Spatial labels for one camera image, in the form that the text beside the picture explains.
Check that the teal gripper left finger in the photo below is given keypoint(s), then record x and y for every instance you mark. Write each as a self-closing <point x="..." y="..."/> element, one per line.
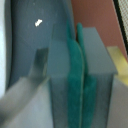
<point x="65" y="69"/>

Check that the brown stove board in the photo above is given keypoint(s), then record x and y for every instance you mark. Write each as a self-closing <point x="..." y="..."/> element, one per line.
<point x="100" y="14"/>

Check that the tall grey pot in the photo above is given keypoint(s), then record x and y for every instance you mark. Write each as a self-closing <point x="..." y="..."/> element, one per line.
<point x="5" y="44"/>

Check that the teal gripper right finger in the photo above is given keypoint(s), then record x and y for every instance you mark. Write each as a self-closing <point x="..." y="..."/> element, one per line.
<point x="99" y="73"/>

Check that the grey saucepan with handle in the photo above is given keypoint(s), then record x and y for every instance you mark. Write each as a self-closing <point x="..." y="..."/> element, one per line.
<point x="32" y="23"/>

